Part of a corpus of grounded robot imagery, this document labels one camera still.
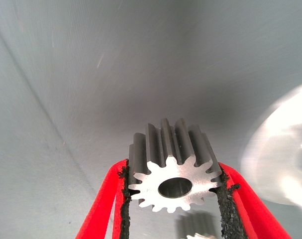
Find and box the dark grey table cloth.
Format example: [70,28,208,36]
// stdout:
[0,0,302,239]

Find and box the small steel planetary gear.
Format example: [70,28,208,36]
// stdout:
[127,118,222,214]
[175,210,221,239]

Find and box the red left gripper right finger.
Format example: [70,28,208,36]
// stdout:
[216,161,293,239]

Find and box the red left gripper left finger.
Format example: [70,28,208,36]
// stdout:
[75,158,131,239]

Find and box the round metal carrier plate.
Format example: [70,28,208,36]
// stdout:
[240,82,302,225]

